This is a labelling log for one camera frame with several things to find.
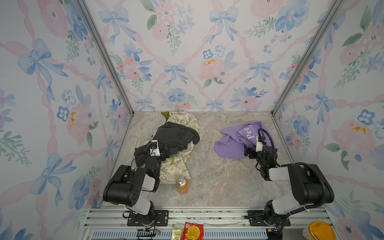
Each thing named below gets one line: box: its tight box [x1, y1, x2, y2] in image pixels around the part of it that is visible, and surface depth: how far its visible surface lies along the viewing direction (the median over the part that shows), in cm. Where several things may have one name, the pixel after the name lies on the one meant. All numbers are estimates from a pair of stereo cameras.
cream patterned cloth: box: [142, 111, 203, 185], surface depth 90 cm
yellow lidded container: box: [301, 221, 336, 240], surface depth 64 cm
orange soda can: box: [176, 176, 189, 195], surface depth 76 cm
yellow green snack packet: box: [171, 227, 183, 240], surface depth 70 cm
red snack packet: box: [181, 221, 205, 240], surface depth 71 cm
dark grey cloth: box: [134, 121, 200, 167], surface depth 97 cm
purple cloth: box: [214, 121, 276, 160], surface depth 103 cm
